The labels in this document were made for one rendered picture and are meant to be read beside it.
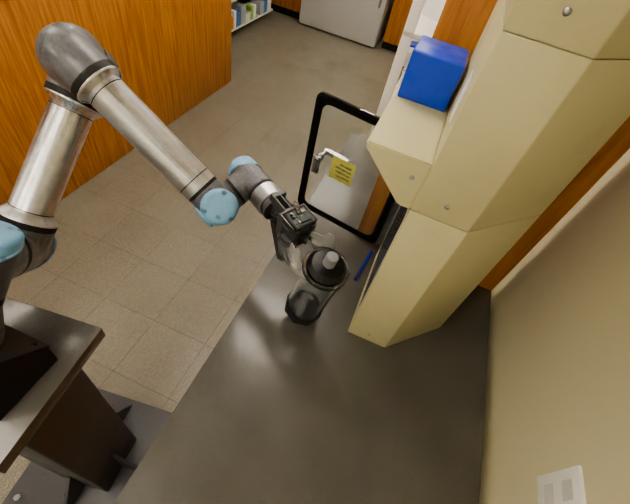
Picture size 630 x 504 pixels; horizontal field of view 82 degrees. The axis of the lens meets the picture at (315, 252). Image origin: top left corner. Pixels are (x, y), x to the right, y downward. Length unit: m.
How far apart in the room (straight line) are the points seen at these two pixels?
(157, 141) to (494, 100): 0.58
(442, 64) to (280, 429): 0.82
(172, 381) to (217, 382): 1.04
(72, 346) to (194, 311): 1.15
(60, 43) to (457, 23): 0.76
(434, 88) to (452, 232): 0.28
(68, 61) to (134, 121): 0.13
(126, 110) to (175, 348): 1.45
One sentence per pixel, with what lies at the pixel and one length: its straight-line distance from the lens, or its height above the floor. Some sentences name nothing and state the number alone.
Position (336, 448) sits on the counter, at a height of 0.94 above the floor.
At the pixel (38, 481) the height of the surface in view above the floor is 0.01.
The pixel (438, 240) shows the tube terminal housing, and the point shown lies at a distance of 0.72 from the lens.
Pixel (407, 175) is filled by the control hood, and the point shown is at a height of 1.48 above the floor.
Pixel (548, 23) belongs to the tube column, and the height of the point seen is 1.73.
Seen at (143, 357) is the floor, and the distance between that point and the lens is 2.05.
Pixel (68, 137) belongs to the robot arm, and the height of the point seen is 1.31.
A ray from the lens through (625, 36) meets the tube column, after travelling 0.60.
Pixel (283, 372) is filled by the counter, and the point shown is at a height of 0.94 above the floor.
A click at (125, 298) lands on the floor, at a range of 2.25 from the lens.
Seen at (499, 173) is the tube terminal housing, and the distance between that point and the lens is 0.64.
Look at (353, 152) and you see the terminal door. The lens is 1.05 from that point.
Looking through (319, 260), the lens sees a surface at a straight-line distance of 0.79.
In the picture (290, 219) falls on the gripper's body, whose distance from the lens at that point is 0.80.
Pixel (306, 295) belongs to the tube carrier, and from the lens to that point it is 0.84.
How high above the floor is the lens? 1.83
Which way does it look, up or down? 49 degrees down
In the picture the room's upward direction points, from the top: 15 degrees clockwise
